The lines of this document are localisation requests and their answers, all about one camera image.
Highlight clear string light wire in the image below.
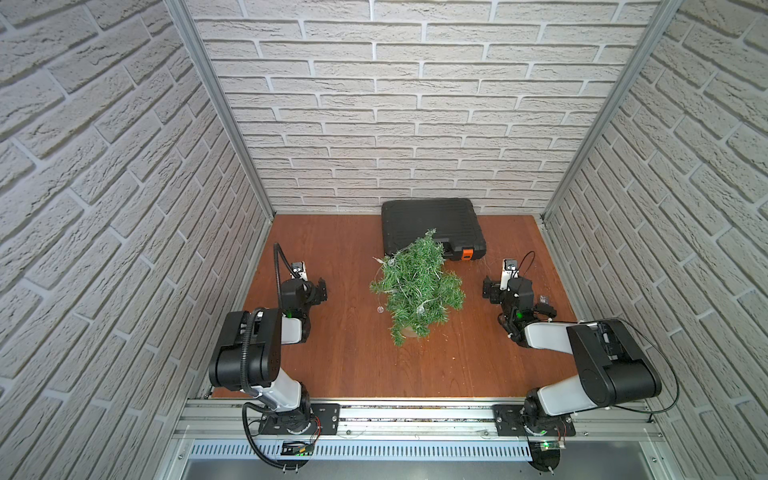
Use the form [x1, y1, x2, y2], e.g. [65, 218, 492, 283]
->
[369, 254, 463, 316]

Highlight small green christmas tree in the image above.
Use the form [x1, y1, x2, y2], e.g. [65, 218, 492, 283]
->
[370, 230, 466, 347]

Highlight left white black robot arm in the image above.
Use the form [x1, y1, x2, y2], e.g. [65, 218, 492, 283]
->
[208, 277, 328, 434]

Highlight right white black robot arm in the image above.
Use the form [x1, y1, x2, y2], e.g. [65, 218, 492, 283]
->
[482, 273, 662, 435]

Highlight small black plug object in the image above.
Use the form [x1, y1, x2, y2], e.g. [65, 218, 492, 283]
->
[534, 296, 557, 321]

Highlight black plastic tool case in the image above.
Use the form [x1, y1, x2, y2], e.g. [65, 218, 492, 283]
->
[381, 198, 487, 261]

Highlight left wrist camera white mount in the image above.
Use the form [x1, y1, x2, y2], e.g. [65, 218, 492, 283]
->
[290, 261, 308, 281]

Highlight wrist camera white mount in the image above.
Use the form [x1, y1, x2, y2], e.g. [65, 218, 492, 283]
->
[499, 258, 519, 290]
[290, 261, 308, 281]

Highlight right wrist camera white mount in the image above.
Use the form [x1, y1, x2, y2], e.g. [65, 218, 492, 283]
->
[499, 258, 519, 290]

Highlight left black corrugated cable conduit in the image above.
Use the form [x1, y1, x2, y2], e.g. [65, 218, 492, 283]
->
[238, 242, 313, 471]

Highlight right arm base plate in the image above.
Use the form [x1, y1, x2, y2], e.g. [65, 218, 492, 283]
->
[492, 404, 576, 438]

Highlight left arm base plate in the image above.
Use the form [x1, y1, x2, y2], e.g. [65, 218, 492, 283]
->
[251, 402, 341, 436]

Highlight right thin black cable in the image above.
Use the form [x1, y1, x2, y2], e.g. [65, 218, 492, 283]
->
[517, 250, 680, 415]

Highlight aluminium front rail frame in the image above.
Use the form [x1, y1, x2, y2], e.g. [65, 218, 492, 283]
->
[172, 398, 668, 463]

